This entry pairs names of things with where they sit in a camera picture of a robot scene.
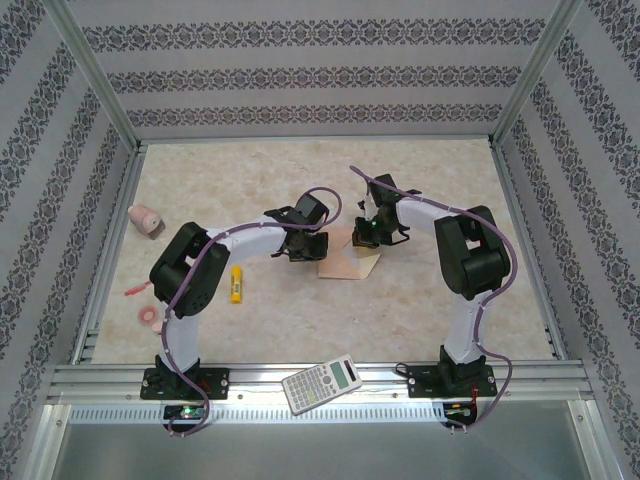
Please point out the aluminium frame post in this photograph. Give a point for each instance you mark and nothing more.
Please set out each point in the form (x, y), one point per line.
(95, 75)
(531, 75)

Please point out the grey scientific calculator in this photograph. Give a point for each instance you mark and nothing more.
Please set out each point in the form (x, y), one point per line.
(320, 385)

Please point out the aluminium side rail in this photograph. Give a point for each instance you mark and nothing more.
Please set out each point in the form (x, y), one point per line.
(513, 200)
(112, 250)

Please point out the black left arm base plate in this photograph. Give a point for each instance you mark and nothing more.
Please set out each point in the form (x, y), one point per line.
(220, 382)

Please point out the aluminium frame leg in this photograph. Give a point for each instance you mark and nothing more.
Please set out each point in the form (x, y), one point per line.
(47, 440)
(592, 440)

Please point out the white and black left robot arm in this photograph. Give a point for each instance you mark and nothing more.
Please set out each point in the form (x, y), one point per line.
(250, 240)

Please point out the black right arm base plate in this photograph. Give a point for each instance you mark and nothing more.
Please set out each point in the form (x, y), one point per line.
(422, 385)

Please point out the aluminium front rail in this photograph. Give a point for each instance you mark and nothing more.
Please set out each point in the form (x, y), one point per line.
(260, 374)

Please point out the thin aluminium back rail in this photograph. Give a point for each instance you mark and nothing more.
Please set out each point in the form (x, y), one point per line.
(320, 138)

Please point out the red pen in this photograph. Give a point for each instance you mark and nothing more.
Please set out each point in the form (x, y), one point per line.
(137, 288)

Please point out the yellow glue stick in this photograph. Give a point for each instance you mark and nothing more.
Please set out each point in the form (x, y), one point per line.
(237, 290)

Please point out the yellow glue stick cap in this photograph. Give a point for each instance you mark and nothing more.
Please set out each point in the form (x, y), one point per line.
(237, 270)

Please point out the pink paper envelope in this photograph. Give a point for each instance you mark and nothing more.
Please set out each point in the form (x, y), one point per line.
(340, 265)

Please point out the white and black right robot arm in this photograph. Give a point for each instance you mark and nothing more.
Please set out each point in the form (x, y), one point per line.
(475, 260)

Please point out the pink pencil sharpener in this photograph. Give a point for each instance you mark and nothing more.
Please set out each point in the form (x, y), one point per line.
(142, 220)

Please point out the pink tape roll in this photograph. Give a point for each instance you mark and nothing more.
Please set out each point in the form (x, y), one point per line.
(142, 316)

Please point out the grey metal shelf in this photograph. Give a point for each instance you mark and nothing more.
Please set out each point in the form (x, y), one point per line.
(320, 455)

